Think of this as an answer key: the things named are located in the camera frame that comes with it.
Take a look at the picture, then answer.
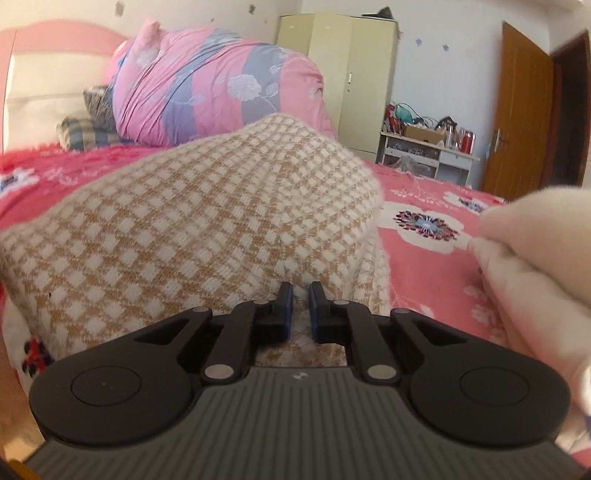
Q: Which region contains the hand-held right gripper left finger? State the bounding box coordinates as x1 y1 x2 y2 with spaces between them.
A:
134 281 295 385

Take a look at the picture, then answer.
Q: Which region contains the cream wardrobe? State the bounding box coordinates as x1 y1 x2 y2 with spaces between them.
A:
276 13 399 156

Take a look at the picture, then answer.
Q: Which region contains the white desk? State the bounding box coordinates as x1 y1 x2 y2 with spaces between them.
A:
376 131 482 186

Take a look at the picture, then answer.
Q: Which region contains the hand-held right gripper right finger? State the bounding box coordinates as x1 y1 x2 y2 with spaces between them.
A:
308 281 469 385

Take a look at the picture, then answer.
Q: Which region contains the pink floral fleece blanket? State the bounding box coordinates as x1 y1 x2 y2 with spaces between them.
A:
0 141 513 398

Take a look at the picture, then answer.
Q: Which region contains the cardboard box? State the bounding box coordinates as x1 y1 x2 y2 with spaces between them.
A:
404 126 447 145

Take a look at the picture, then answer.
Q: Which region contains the grey patterned pillow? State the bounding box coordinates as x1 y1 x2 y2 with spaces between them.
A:
83 85 117 134

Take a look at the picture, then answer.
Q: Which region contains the clear plastic bag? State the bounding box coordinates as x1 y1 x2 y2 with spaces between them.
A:
396 154 435 179

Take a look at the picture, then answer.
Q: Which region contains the beige houndstooth knit cardigan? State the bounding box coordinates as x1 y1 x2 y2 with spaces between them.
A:
0 113 393 366

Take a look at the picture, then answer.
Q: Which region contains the brown wooden door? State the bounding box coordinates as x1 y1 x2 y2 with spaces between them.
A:
480 22 555 202

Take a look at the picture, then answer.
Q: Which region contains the pink headboard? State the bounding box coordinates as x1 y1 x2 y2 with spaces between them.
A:
0 21 136 154

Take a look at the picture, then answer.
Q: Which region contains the pink grey floral quilt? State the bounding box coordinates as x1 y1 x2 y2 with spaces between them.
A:
104 18 336 149

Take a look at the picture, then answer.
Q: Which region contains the blue plaid pillow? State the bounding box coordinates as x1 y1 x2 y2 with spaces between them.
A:
56 117 122 151

